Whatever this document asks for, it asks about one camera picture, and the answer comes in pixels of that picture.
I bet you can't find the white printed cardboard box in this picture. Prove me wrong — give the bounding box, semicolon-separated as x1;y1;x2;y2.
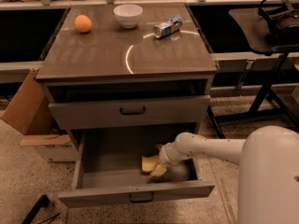
20;134;78;161

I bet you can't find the crushed blue soda can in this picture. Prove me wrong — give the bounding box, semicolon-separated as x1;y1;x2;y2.
153;16;182;39

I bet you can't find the black drawer handle lower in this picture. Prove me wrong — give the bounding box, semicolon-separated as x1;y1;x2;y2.
129;192;154;203

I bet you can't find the yellow sponge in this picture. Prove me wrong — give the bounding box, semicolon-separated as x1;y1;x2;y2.
141;155;160;174

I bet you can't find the black side table stand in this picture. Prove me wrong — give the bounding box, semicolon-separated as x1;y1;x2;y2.
207;8;299;139

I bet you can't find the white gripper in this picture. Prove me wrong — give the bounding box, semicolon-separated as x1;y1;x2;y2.
149;143;184;181

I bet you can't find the black drawer handle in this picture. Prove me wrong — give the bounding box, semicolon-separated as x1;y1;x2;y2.
120;106;147;116
129;192;154;203

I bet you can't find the black drawer handle upper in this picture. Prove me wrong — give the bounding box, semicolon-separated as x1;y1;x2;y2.
120;106;147;116

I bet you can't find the brown cardboard box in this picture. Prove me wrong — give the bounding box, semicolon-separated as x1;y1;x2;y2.
2;70;54;135

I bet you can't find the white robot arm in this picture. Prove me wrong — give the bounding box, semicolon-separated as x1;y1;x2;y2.
149;126;299;224

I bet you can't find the grey drawer cabinet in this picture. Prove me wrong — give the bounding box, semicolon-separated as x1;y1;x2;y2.
36;4;217;144

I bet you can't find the orange fruit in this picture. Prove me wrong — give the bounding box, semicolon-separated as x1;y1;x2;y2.
75;15;92;33

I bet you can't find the black bag on table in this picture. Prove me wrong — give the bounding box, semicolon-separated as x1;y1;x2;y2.
258;0;299;46

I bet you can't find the white bowl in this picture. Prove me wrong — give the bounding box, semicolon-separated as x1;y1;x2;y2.
113;4;143;28

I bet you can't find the closed grey upper drawer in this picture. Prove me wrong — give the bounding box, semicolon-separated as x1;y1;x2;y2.
49;95;210;130

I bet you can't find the open grey lower drawer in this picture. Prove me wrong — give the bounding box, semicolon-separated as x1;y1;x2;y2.
58;124;215;208

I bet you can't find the black tool on floor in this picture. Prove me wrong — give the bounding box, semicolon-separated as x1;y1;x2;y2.
21;194;50;224

